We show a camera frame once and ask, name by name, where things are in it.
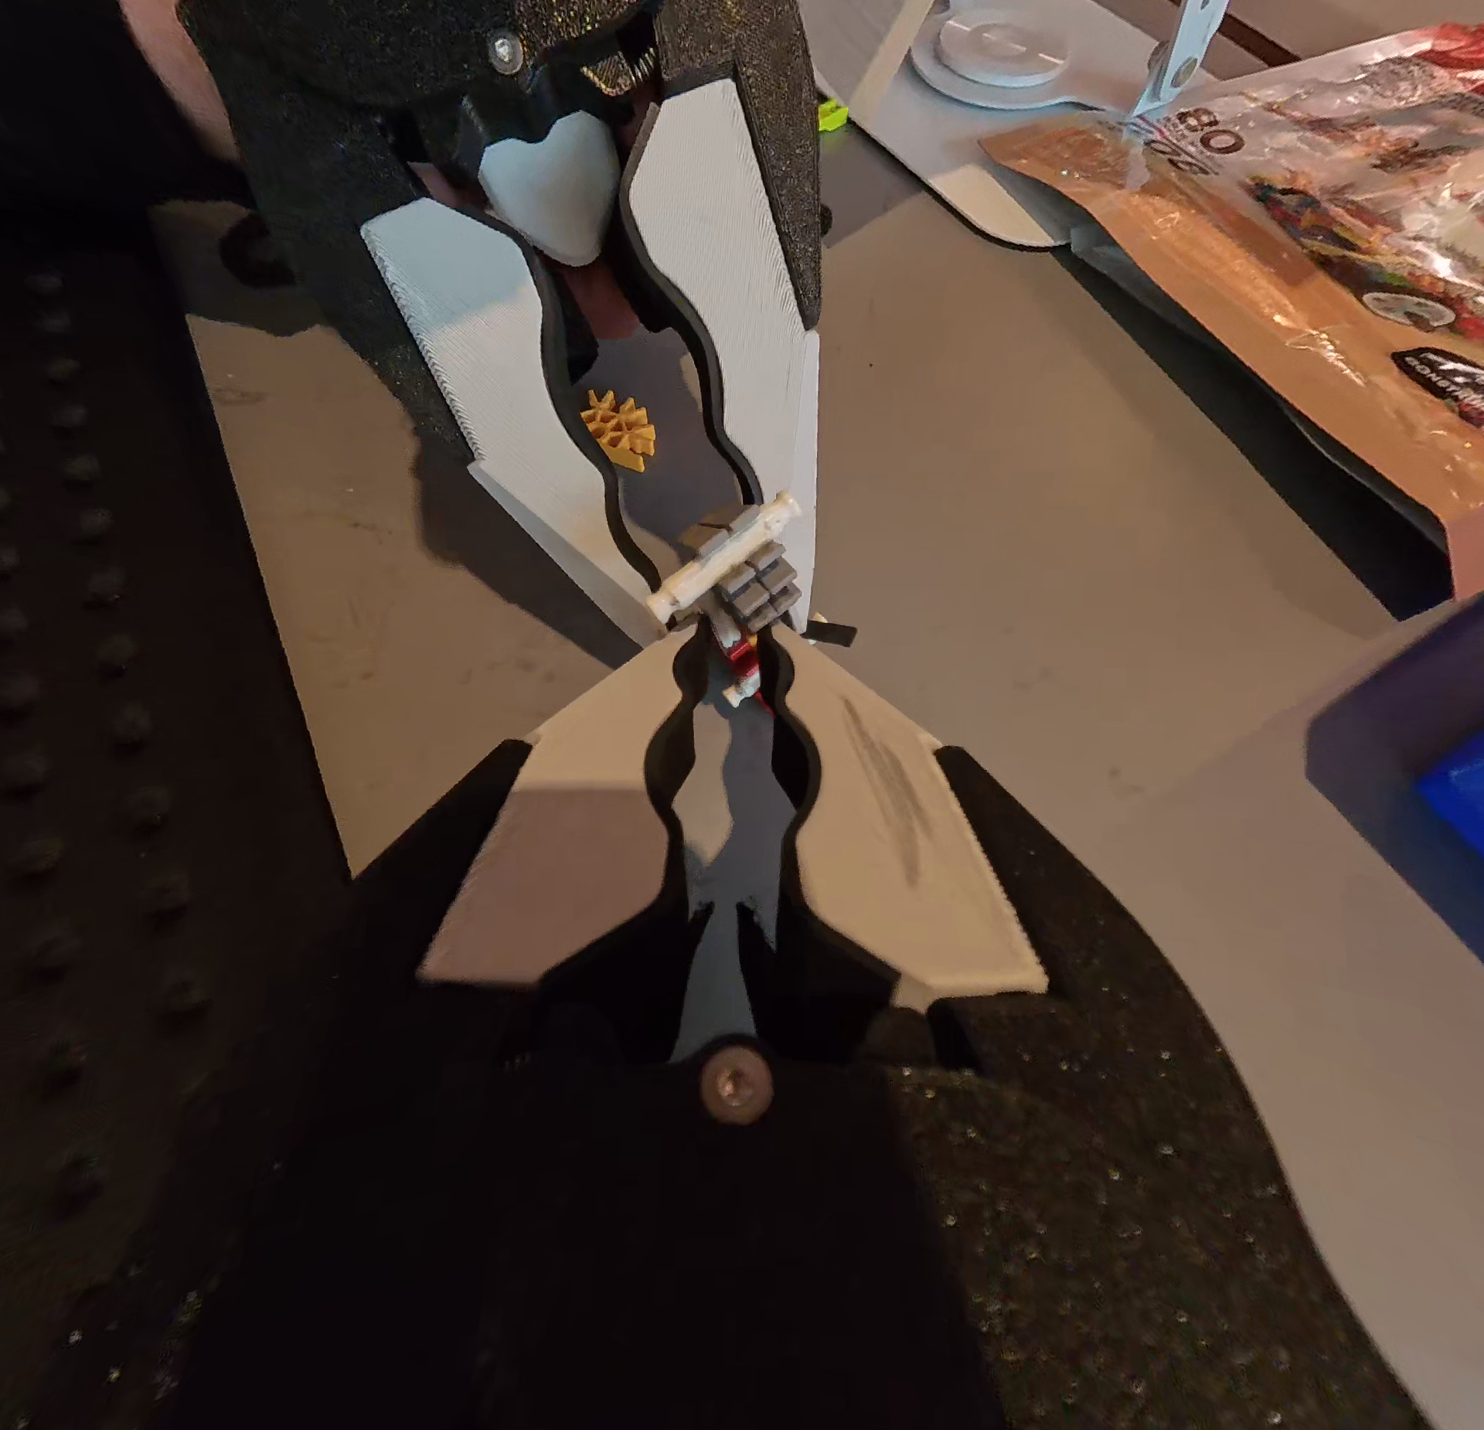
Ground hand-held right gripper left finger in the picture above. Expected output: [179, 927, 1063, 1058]
[416, 625, 709, 988]

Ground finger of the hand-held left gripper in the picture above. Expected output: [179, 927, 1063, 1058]
[363, 203, 673, 646]
[620, 62, 862, 651]

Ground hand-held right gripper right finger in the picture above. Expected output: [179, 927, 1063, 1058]
[768, 632, 1051, 1012]

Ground yellow toy connector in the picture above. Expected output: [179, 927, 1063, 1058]
[581, 389, 659, 477]

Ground red toy connector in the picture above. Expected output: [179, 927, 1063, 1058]
[710, 629, 770, 714]

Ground person's left hand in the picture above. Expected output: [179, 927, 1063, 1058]
[108, 0, 251, 164]

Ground white rounded board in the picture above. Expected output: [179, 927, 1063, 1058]
[775, 0, 1166, 253]

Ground white round stand base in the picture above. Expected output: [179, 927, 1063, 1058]
[911, 0, 1102, 113]

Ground black dimpled pad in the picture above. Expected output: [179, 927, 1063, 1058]
[0, 178, 355, 1430]

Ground orange toy package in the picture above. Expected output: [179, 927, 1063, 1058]
[979, 26, 1484, 554]

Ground blue plastic bin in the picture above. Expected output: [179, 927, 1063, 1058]
[1408, 729, 1484, 867]

